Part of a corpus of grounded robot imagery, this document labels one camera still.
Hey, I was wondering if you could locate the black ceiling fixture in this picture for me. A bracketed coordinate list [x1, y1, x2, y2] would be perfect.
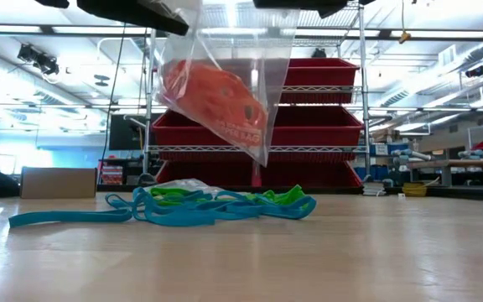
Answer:
[17, 43, 60, 76]

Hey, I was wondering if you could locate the small cardboard box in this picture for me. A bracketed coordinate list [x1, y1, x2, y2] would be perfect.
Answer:
[19, 166, 98, 200]

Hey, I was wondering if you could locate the black hanging cable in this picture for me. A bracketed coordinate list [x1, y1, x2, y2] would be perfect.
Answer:
[100, 23, 127, 185]

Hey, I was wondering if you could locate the black monitor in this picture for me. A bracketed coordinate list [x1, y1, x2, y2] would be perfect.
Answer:
[109, 113, 153, 151]

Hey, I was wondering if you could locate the ceiling light strip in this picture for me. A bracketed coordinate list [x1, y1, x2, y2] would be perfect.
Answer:
[408, 29, 483, 39]
[0, 23, 150, 34]

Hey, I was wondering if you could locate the orange rubber band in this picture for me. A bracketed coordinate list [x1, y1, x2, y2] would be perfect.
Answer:
[164, 60, 242, 127]
[190, 70, 267, 139]
[207, 83, 268, 148]
[164, 60, 226, 110]

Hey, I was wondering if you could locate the small parts drawer cabinet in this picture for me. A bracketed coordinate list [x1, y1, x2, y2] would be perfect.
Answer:
[98, 165, 124, 185]

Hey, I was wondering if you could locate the blue storage crate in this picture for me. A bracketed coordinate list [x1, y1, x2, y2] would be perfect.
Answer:
[369, 142, 411, 157]

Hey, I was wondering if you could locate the green rubber band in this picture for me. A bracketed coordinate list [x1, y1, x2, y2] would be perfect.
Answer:
[245, 184, 309, 206]
[147, 186, 203, 206]

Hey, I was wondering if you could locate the chrome wire shelf cart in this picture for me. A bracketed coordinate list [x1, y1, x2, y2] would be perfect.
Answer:
[143, 0, 372, 195]

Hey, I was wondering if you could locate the yellow hanging cord plug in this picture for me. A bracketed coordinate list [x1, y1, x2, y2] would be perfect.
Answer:
[398, 0, 413, 45]

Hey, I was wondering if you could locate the black spool yellow wire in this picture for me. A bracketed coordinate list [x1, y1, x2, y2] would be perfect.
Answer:
[401, 180, 430, 198]

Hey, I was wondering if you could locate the wooden workbench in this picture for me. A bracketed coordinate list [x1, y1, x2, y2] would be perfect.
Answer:
[406, 158, 483, 188]

